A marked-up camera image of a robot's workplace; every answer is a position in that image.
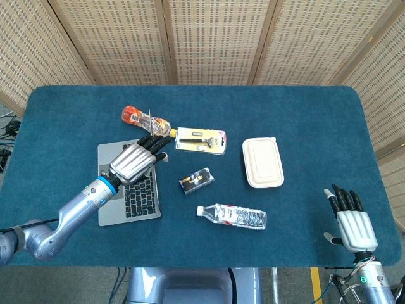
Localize woven folding screen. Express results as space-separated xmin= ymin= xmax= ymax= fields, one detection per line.
xmin=0 ymin=0 xmax=405 ymax=222

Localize razor in blister pack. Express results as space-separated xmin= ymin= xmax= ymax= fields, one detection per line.
xmin=174 ymin=126 xmax=227 ymax=156

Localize orange drink bottle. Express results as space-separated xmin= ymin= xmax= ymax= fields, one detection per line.
xmin=121 ymin=105 xmax=177 ymax=139

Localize silver laptop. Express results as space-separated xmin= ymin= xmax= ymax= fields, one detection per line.
xmin=97 ymin=108 xmax=162 ymax=227

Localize blue cable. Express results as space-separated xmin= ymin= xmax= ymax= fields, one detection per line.
xmin=109 ymin=267 xmax=131 ymax=304

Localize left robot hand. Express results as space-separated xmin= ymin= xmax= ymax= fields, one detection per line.
xmin=108 ymin=134 xmax=169 ymax=186

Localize blue table mat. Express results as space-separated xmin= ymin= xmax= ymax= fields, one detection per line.
xmin=0 ymin=84 xmax=403 ymax=269

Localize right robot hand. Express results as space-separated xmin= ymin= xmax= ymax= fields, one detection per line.
xmin=323 ymin=184 xmax=378 ymax=253

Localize black floor cables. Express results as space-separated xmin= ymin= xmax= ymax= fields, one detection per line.
xmin=0 ymin=113 xmax=22 ymax=174

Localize grey robot torso base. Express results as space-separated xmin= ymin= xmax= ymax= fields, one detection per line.
xmin=125 ymin=267 xmax=263 ymax=304

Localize clear water bottle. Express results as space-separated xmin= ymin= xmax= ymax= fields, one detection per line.
xmin=196 ymin=203 xmax=268 ymax=231

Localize beige lidded food container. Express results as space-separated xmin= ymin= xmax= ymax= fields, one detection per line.
xmin=242 ymin=136 xmax=285 ymax=189

